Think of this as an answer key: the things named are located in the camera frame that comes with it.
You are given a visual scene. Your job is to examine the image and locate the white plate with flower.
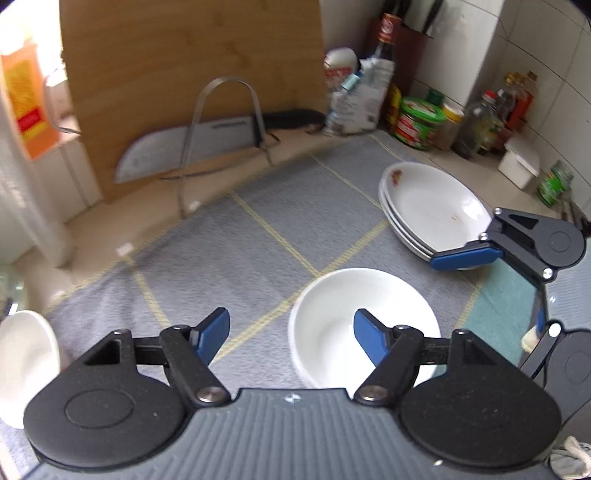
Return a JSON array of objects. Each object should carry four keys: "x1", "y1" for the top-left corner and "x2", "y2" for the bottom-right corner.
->
[{"x1": 378, "y1": 162, "x2": 492, "y2": 262}]

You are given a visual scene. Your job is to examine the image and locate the white bowl pink flowers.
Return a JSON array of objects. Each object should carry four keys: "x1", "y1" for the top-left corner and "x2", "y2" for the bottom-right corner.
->
[{"x1": 287, "y1": 268, "x2": 441, "y2": 395}]

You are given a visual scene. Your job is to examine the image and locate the steel santoku kitchen knife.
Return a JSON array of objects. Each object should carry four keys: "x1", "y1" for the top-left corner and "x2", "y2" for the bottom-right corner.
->
[{"x1": 114, "y1": 109, "x2": 325, "y2": 184}]

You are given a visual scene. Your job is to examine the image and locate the beige gloved left hand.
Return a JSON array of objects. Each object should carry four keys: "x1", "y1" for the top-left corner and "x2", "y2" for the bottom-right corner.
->
[{"x1": 549, "y1": 436, "x2": 591, "y2": 480}]

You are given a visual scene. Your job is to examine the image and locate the green glass jar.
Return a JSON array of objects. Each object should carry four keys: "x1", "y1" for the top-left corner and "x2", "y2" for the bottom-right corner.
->
[{"x1": 536, "y1": 160, "x2": 574, "y2": 207}]

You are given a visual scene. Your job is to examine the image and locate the white seasoning box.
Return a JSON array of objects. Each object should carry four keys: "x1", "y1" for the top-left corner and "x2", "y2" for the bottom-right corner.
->
[{"x1": 498, "y1": 133, "x2": 540, "y2": 190}]

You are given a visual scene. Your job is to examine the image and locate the oil bottle yellow label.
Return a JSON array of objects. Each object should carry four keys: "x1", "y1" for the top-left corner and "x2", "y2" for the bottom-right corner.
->
[{"x1": 480, "y1": 72, "x2": 518, "y2": 155}]

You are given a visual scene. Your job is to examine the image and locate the clear bottle red cap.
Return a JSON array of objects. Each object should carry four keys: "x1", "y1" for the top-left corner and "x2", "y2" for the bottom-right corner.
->
[{"x1": 451, "y1": 90, "x2": 498, "y2": 160}]

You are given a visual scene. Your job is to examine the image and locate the yellow lid spice jar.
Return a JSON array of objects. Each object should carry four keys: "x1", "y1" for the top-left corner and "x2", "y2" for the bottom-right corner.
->
[{"x1": 434, "y1": 101, "x2": 465, "y2": 151}]

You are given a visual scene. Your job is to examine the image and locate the red sauce bottle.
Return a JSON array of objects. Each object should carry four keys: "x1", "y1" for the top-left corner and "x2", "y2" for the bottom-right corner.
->
[{"x1": 506, "y1": 71, "x2": 538, "y2": 133}]

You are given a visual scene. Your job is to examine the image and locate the green lid sauce jar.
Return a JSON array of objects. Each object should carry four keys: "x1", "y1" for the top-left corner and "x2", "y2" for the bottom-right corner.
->
[{"x1": 394, "y1": 97, "x2": 446, "y2": 151}]

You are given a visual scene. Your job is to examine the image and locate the grey checked table cloth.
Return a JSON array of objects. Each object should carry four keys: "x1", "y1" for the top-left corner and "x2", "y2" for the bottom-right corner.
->
[{"x1": 0, "y1": 131, "x2": 539, "y2": 480}]

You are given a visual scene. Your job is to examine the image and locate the clear plastic wrap roll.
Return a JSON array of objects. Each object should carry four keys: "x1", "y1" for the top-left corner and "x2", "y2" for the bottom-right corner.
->
[{"x1": 1, "y1": 90, "x2": 73, "y2": 268}]

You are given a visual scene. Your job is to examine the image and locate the white plastic food bag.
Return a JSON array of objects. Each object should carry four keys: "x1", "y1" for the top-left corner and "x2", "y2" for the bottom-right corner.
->
[{"x1": 325, "y1": 58, "x2": 396, "y2": 136}]

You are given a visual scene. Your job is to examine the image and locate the dark wooden knife block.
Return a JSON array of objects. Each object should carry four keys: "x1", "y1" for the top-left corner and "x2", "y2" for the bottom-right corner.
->
[{"x1": 363, "y1": 1, "x2": 444, "y2": 96}]

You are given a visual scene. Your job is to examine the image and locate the dark soy sauce bottle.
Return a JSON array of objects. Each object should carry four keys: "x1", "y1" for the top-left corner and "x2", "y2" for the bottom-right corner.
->
[{"x1": 370, "y1": 13, "x2": 402, "y2": 127}]

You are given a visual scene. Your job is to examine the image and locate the red white packet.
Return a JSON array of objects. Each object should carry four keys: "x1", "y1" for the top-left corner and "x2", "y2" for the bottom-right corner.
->
[{"x1": 324, "y1": 47, "x2": 359, "y2": 93}]

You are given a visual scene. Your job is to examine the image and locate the bamboo cutting board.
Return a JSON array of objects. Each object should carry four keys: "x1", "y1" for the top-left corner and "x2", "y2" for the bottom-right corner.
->
[{"x1": 59, "y1": 1, "x2": 327, "y2": 201}]

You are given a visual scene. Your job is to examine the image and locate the orange oil jug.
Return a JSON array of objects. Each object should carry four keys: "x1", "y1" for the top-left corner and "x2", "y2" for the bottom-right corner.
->
[{"x1": 1, "y1": 42, "x2": 60, "y2": 161}]

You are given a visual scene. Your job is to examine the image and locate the metal wire rack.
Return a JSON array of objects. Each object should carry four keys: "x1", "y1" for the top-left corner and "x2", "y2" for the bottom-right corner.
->
[{"x1": 161, "y1": 76, "x2": 273, "y2": 219}]

